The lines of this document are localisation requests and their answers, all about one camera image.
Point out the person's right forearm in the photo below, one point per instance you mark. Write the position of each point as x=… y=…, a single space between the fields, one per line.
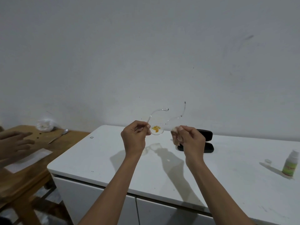
x=215 y=196

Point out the person's left thumb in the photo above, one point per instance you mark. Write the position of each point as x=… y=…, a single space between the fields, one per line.
x=143 y=125

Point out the person's left hand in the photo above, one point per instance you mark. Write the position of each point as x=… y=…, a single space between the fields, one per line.
x=134 y=140

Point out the black eyeglasses case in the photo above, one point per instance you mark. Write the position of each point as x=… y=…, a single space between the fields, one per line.
x=209 y=148

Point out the white paper sheet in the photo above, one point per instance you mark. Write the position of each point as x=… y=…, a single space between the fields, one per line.
x=28 y=160

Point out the white cleaning cloth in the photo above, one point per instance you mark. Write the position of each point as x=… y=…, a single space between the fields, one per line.
x=174 y=129

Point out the person's right thumb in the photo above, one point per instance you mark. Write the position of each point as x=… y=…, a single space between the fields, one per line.
x=186 y=128

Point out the clear bottle cap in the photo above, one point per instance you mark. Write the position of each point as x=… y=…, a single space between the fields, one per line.
x=268 y=161

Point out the clear plastic bag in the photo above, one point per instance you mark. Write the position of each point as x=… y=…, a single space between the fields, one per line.
x=45 y=125

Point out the person's right hand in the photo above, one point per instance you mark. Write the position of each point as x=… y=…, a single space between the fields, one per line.
x=193 y=145

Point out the metal spoon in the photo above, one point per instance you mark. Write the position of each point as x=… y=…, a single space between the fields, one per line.
x=65 y=131

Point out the person's left forearm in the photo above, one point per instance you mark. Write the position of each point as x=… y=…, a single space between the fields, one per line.
x=112 y=192

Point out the clear frame eyeglasses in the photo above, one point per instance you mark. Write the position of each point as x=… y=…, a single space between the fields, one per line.
x=158 y=132

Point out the white cabinet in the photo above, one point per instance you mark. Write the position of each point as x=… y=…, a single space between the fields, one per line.
x=93 y=159

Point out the wooden table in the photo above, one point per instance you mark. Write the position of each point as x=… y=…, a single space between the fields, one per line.
x=28 y=175

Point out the white bottle with green label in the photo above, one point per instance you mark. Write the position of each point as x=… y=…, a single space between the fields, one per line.
x=290 y=166

